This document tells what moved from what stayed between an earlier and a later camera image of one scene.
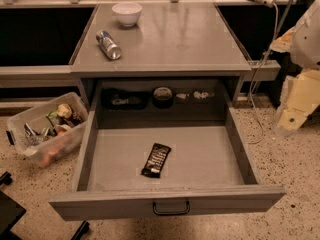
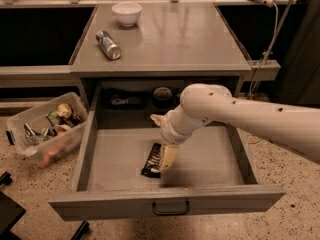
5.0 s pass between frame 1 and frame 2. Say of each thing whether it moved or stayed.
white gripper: moved
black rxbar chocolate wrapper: stayed
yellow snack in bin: stayed
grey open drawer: stayed
